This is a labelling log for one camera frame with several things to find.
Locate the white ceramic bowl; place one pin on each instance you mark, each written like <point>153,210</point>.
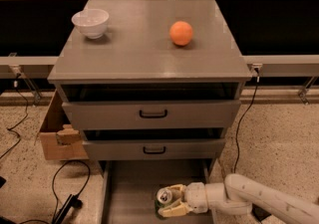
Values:
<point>92,23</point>

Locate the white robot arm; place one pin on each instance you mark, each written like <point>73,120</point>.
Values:
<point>234,196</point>

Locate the grey drawer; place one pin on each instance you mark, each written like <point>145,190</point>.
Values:
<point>151,115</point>
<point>154,149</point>
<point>130,189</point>

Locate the grey bottom drawer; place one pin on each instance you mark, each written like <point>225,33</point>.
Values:
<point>130,189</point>

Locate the black power adapter right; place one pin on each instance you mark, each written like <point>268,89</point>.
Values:
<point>259,213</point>

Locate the grey top drawer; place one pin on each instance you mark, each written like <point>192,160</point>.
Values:
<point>151,115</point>

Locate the grey drawer cabinet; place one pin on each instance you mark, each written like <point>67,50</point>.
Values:
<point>136,61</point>

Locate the grey middle drawer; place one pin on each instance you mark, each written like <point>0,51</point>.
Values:
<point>154,149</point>

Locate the black power strip left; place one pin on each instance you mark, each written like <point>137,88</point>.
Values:
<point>72,201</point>

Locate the green soda can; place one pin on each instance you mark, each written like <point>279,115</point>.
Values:
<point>163,201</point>

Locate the orange fruit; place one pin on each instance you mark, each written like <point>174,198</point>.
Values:
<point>181,33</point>

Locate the cardboard box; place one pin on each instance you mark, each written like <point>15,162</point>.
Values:
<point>58,138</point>

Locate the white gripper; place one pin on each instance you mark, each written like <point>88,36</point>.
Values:
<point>194,195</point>

